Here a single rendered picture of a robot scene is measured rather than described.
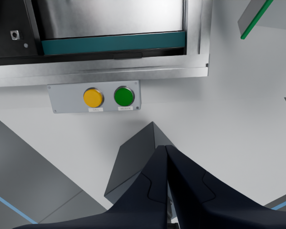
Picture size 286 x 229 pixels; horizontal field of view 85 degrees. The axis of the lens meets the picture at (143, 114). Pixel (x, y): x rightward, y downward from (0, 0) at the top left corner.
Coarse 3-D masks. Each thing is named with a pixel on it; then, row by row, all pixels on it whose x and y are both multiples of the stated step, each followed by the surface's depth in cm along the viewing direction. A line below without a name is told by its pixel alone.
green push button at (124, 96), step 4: (120, 88) 34; (124, 88) 33; (116, 92) 34; (120, 92) 34; (124, 92) 34; (128, 92) 34; (116, 96) 34; (120, 96) 34; (124, 96) 34; (128, 96) 34; (132, 96) 34; (116, 100) 34; (120, 100) 34; (124, 100) 34; (128, 100) 34; (120, 104) 34; (124, 104) 34; (128, 104) 35
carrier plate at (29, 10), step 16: (0, 0) 29; (16, 0) 29; (0, 16) 30; (16, 16) 30; (32, 16) 31; (0, 32) 31; (32, 32) 30; (0, 48) 32; (16, 48) 32; (32, 48) 31
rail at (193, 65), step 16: (32, 64) 33; (48, 64) 33; (64, 64) 33; (80, 64) 33; (96, 64) 33; (112, 64) 33; (128, 64) 33; (144, 64) 33; (160, 64) 33; (176, 64) 32; (192, 64) 33; (208, 64) 32; (0, 80) 35; (16, 80) 35; (32, 80) 34; (48, 80) 34; (64, 80) 34; (80, 80) 34; (96, 80) 34; (112, 80) 34
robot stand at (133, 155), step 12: (144, 132) 44; (156, 132) 42; (132, 144) 43; (144, 144) 37; (156, 144) 34; (168, 144) 44; (120, 156) 43; (132, 156) 37; (144, 156) 32; (120, 168) 36; (132, 168) 32; (108, 180) 36; (120, 180) 32; (132, 180) 30; (108, 192) 31; (120, 192) 31; (168, 192) 31
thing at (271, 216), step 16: (176, 160) 7; (192, 160) 7; (176, 176) 7; (192, 176) 6; (208, 176) 6; (176, 192) 7; (192, 192) 5; (208, 192) 5; (224, 192) 5; (176, 208) 7; (192, 208) 5; (208, 208) 4; (224, 208) 4; (240, 208) 4; (256, 208) 4; (192, 224) 5; (208, 224) 4; (224, 224) 3; (240, 224) 3; (256, 224) 2; (272, 224) 2
